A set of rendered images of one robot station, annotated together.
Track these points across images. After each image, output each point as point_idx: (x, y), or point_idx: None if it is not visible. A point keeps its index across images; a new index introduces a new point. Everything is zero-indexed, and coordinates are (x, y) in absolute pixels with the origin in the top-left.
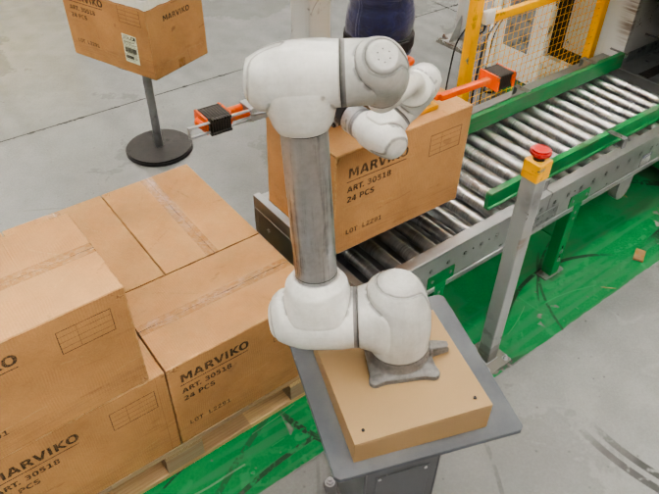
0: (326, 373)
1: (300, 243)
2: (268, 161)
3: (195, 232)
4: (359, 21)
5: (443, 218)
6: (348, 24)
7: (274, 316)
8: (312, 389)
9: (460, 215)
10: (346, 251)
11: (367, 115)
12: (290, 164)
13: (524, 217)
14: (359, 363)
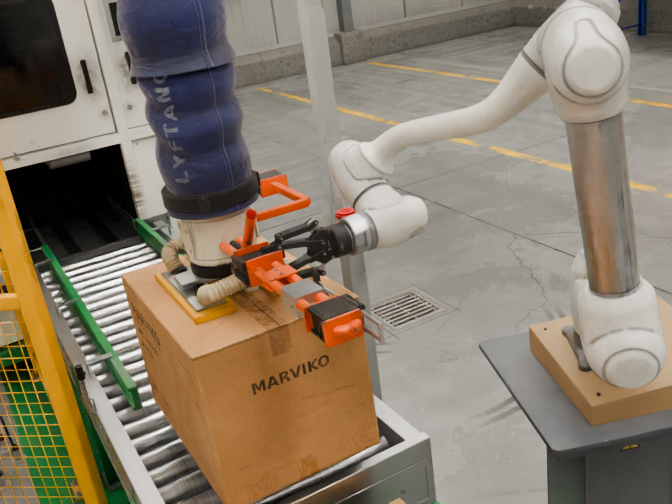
0: (643, 395)
1: (633, 236)
2: (216, 447)
3: None
4: (229, 162)
5: None
6: (210, 179)
7: (652, 346)
8: (651, 424)
9: None
10: (321, 471)
11: (379, 207)
12: (621, 144)
13: (365, 285)
14: None
